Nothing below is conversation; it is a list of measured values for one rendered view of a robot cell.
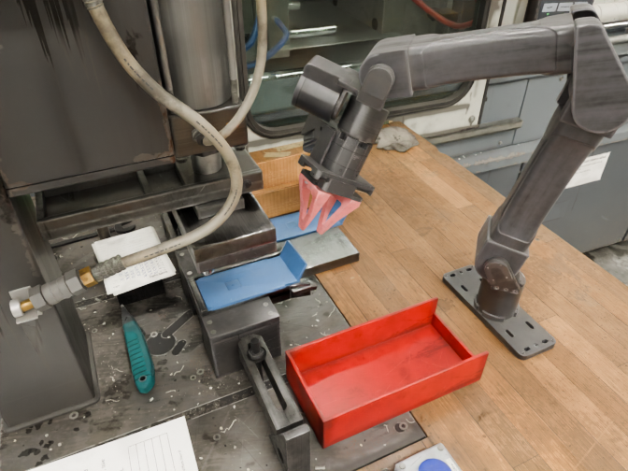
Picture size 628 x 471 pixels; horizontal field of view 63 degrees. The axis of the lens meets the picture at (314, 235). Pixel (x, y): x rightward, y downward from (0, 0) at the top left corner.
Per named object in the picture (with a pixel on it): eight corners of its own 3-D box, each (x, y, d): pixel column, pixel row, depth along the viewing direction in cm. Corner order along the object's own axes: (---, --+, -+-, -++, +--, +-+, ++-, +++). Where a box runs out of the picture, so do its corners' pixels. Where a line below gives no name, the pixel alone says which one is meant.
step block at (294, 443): (310, 471, 62) (310, 430, 57) (288, 481, 61) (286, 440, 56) (290, 428, 67) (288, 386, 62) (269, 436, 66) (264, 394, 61)
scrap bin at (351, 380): (480, 379, 73) (489, 352, 69) (322, 449, 65) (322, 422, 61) (431, 322, 82) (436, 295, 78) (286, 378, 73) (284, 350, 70)
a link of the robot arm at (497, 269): (486, 260, 73) (528, 267, 72) (489, 224, 80) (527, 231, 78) (478, 292, 77) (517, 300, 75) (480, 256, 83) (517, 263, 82)
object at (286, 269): (307, 278, 76) (307, 263, 75) (207, 310, 71) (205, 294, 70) (290, 254, 82) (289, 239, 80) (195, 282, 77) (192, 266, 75)
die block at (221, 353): (281, 355, 76) (279, 321, 72) (217, 378, 73) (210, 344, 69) (239, 274, 91) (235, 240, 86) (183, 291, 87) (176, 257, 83)
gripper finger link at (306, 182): (279, 215, 77) (305, 158, 74) (318, 224, 81) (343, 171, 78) (297, 236, 72) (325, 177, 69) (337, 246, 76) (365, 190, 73)
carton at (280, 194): (344, 205, 110) (346, 173, 105) (232, 235, 101) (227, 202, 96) (319, 177, 119) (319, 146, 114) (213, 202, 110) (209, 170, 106)
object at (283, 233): (349, 222, 100) (349, 210, 98) (275, 243, 95) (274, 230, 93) (333, 204, 105) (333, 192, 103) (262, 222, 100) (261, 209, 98)
